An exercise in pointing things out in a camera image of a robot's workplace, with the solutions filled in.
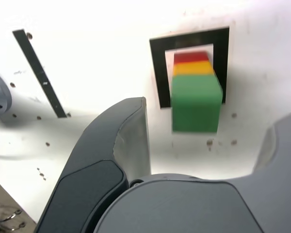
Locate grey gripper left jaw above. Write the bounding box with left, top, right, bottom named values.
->
left=35, top=96, right=152, bottom=233

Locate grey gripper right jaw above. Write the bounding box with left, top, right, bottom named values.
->
left=93, top=113, right=291, bottom=233

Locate green cube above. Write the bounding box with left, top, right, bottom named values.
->
left=171, top=74, right=224, bottom=133

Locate yellow cube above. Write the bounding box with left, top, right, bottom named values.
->
left=172, top=60, right=215, bottom=78

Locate red cube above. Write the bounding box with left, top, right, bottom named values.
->
left=174, top=51, right=210, bottom=65

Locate black tape square outline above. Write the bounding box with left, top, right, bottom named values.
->
left=149, top=26, right=230, bottom=110

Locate black tape strip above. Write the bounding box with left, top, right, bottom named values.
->
left=12, top=29, right=68, bottom=119

